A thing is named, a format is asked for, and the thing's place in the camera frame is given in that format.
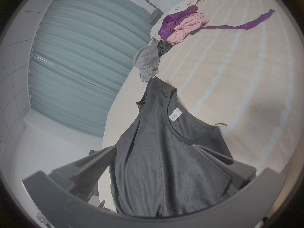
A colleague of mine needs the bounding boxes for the grey garment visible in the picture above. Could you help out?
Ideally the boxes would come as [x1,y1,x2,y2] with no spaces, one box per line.
[133,38,160,82]

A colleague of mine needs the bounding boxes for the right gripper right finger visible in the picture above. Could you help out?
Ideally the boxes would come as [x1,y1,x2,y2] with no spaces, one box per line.
[192,144,257,197]

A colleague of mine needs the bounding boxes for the purple garment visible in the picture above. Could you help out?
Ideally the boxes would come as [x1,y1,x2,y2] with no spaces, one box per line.
[158,5,273,40]

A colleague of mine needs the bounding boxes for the white printed pillow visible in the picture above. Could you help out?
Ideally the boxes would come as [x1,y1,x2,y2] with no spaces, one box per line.
[150,0,199,38]

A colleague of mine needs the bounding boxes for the bed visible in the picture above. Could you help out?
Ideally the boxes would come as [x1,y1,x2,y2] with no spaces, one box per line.
[97,0,302,211]

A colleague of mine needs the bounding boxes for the black T-shirt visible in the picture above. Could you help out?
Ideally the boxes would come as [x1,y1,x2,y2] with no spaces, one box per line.
[109,77,234,218]

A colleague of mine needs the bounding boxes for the pink garment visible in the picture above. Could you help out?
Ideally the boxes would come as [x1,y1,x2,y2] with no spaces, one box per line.
[166,13,210,44]

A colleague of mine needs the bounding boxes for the grey bedside table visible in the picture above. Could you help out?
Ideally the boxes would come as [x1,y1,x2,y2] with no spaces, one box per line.
[149,10,164,24]

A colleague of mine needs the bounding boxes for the blue-green curtain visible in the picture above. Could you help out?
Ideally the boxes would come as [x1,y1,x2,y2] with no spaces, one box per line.
[28,55,119,137]
[33,0,155,94]

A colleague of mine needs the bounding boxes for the black patterned garment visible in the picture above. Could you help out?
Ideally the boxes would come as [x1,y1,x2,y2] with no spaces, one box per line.
[157,39,176,56]

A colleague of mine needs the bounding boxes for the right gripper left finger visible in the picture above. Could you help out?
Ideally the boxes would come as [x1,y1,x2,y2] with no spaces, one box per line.
[49,145,117,199]

